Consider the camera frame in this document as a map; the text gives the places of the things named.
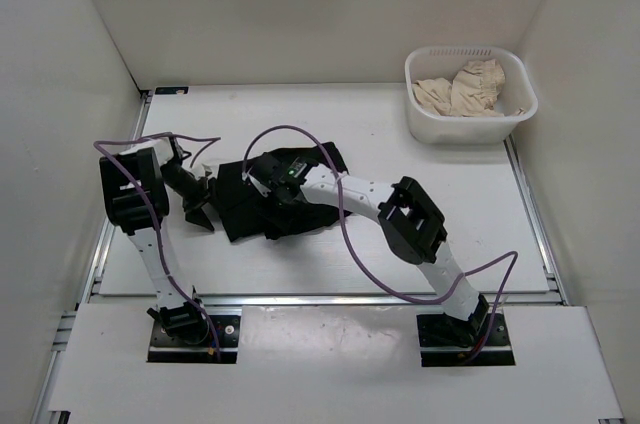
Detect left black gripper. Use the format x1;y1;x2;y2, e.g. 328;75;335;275
161;162;229;232

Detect black trousers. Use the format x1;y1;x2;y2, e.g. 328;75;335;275
214;161;339;242

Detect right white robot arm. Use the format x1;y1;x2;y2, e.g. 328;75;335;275
243;153;488;347

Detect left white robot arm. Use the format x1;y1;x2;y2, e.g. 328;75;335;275
93;132;220;354

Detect small dark label tag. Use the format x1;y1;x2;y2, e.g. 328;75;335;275
154;86;189;95

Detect white plastic basket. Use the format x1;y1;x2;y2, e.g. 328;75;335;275
404;46;538;145

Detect beige garment in basket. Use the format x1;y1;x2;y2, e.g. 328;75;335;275
404;49;538;124

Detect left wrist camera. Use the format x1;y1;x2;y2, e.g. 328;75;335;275
150;133;192;167

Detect aluminium front rail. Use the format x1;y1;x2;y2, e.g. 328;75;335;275
197;292;441;309

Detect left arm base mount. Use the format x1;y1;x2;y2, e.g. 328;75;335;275
147;308;242;365

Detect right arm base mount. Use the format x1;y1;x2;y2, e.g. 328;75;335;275
416;313;516;368

